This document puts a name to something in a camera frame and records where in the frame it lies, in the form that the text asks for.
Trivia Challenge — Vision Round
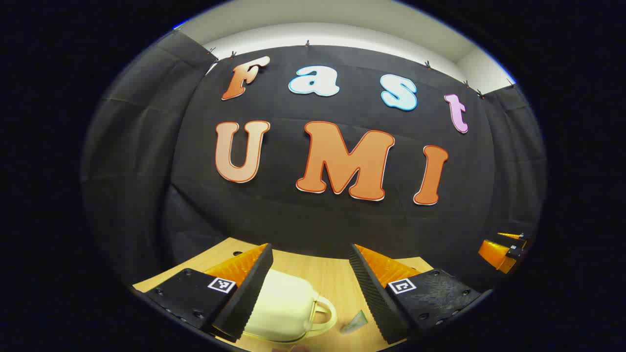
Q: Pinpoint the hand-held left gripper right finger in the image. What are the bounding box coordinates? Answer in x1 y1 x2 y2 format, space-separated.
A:
348 243 484 346

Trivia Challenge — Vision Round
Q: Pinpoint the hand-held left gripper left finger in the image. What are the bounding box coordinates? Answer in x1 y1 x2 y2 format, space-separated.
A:
145 243 274 343

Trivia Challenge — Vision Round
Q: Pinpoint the silver tube with green cap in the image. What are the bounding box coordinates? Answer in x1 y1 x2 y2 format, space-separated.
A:
341 311 368 334

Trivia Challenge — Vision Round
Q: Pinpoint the pale yellow suitcase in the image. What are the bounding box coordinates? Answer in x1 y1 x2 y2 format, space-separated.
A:
242 268 338 343

